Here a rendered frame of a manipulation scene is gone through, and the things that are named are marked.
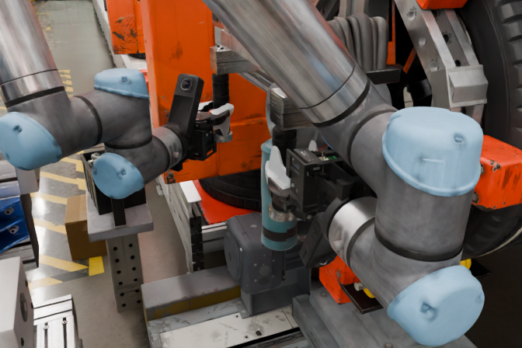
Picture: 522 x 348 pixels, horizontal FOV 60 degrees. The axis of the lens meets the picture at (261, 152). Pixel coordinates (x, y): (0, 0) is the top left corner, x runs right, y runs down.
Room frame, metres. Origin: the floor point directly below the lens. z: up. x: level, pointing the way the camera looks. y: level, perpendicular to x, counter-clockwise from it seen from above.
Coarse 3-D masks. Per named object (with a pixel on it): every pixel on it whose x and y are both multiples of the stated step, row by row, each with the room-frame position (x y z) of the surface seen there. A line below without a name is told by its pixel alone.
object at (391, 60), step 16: (400, 16) 0.91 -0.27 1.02; (400, 32) 0.90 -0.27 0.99; (400, 48) 0.90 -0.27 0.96; (400, 64) 0.88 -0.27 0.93; (416, 64) 0.85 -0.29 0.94; (400, 80) 0.93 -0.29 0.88; (416, 80) 0.84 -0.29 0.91; (400, 96) 0.93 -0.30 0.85; (416, 96) 0.82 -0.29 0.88; (432, 96) 0.80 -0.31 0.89
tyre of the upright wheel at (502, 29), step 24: (480, 0) 0.69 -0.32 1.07; (504, 0) 0.66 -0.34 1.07; (480, 24) 0.68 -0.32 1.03; (504, 24) 0.64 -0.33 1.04; (480, 48) 0.67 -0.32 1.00; (504, 48) 0.63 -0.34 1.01; (504, 72) 0.63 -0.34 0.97; (504, 96) 0.62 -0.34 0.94; (504, 120) 0.61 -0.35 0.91; (480, 216) 0.61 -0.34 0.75; (504, 216) 0.59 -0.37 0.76; (480, 240) 0.61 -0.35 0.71; (504, 240) 0.63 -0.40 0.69
